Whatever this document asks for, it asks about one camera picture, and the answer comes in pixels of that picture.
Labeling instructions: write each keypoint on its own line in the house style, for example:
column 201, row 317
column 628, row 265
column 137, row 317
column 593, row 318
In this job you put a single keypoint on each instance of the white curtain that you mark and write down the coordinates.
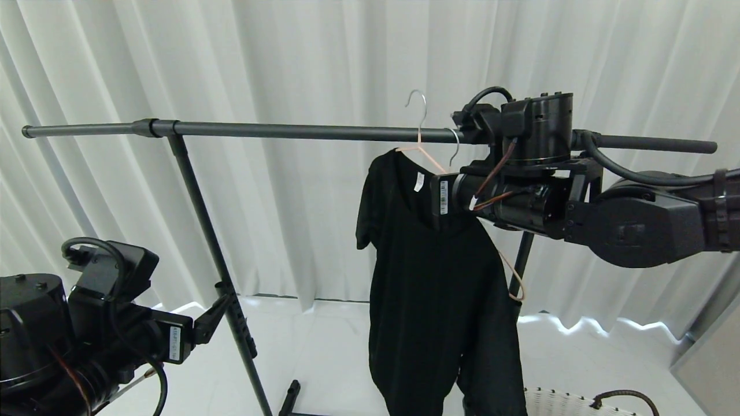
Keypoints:
column 277, row 58

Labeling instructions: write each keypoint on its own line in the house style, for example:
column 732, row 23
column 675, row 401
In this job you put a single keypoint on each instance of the black T-shirt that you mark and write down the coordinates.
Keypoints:
column 428, row 300

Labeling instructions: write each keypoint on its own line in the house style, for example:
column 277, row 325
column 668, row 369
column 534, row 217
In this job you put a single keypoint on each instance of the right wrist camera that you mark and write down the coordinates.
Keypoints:
column 480, row 124

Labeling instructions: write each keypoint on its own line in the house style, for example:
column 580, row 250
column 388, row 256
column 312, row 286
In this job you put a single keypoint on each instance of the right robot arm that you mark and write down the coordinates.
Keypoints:
column 647, row 225

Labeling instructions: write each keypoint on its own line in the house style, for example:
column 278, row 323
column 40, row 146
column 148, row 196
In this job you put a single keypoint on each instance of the black clothes rack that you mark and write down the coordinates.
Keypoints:
column 289, row 131

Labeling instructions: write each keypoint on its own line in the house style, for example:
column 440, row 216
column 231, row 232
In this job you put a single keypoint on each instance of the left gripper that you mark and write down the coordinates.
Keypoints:
column 156, row 341

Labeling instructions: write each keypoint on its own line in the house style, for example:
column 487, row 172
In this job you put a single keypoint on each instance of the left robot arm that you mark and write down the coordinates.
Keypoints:
column 29, row 329

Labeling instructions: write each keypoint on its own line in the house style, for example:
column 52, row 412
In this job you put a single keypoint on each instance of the white laundry basket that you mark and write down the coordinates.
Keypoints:
column 561, row 404

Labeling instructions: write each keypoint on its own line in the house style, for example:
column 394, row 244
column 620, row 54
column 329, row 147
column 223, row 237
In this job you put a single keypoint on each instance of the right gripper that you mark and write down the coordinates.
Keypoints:
column 509, row 202

